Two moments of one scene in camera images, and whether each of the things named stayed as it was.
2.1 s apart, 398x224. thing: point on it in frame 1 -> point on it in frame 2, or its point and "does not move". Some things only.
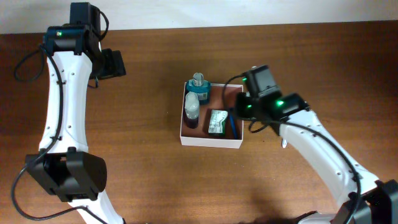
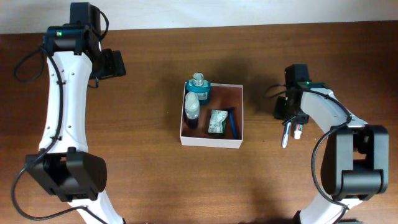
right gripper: (240, 98) -> (278, 112)
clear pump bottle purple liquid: (191, 109) does not move
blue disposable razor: (232, 122) does not move
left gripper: (115, 64) does not move
